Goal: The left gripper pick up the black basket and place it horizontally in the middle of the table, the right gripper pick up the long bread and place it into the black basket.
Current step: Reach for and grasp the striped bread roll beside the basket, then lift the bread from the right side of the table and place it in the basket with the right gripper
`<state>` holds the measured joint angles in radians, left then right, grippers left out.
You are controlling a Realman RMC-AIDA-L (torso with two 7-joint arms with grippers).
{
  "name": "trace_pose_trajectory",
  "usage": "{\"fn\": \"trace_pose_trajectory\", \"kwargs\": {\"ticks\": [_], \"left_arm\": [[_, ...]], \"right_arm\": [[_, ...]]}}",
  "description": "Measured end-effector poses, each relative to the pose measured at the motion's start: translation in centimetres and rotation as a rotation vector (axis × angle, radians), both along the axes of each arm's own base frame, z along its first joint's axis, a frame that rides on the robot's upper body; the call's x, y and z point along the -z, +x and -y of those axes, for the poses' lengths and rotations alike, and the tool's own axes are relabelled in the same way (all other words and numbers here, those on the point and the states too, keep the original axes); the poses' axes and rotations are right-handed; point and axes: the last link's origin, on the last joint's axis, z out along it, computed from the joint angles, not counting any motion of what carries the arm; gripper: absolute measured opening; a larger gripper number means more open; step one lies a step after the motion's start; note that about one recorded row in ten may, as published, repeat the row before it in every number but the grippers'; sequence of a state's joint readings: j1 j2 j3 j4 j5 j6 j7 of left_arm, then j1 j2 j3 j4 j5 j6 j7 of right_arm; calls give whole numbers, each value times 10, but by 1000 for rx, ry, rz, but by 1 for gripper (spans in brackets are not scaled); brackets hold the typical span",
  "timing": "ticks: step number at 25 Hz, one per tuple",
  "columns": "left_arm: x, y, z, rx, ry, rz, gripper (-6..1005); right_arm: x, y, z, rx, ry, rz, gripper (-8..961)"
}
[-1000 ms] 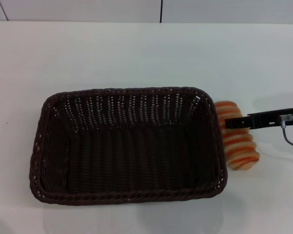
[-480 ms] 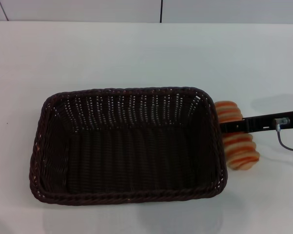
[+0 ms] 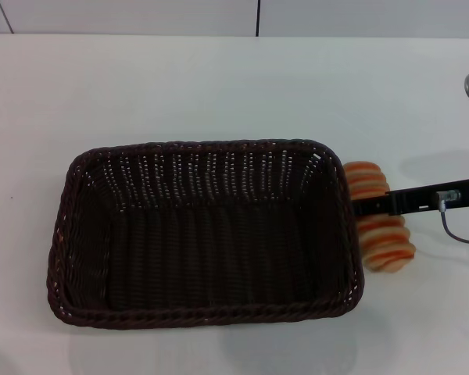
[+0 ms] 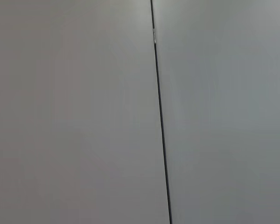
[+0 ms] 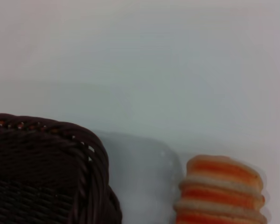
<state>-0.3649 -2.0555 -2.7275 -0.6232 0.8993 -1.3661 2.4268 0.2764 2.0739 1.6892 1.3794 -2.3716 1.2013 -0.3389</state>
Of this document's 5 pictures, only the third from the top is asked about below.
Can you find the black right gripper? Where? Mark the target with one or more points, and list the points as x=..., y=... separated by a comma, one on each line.
x=418, y=199

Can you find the orange striped bread loaf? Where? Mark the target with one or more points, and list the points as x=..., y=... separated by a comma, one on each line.
x=387, y=242

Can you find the dark brown woven basket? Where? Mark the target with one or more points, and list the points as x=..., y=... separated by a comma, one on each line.
x=203, y=250

